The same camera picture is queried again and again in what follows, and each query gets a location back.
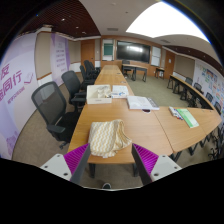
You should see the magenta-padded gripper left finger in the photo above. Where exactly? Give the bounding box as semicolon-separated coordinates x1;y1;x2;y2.
39;143;92;186

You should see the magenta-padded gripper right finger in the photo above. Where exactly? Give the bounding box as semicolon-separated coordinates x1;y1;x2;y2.
131;143;183;186

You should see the cream zigzag patterned towel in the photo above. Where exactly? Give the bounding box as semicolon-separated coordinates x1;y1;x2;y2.
87;119;133;159

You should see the white marker pack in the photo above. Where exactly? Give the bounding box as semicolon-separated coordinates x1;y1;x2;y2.
168;106;184;121

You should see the white paper stack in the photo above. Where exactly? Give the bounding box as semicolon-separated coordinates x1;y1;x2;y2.
126;95;160;111

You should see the green notebook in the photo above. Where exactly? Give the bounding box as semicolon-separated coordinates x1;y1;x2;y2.
175;108;200;129

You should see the black mesh office chair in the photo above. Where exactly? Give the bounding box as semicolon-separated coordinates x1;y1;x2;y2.
30;80;81;150
61;70;88;109

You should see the white cardboard box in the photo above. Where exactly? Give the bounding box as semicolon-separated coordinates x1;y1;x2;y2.
86;84;113;105

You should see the white blue paper booklet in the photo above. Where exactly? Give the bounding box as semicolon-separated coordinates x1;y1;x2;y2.
110;84;130;99

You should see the long wooden side table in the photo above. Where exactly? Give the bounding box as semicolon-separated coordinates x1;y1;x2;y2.
166;74;214;109

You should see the group of black side chairs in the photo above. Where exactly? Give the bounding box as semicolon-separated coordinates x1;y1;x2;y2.
179;76;224;116

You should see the row of black office chairs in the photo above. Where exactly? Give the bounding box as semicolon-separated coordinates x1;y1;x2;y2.
79;59;101;86

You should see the small wooden side table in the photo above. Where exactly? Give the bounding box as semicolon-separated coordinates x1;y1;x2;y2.
154;67;166;80

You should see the wooden desk with black legs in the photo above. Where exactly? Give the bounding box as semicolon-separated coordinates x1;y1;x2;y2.
121;63;149;83

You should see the brown wooden door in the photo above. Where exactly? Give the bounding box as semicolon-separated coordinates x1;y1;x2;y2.
163;49;176;80
80;39;96;66

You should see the large ceiling light panel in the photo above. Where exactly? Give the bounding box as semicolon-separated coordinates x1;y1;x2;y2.
125;1;210;43

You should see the large black wall screen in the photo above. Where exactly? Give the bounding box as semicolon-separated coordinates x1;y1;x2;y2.
116;40;151;64

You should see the green white wall board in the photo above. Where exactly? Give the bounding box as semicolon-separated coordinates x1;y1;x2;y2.
101;38;115;62

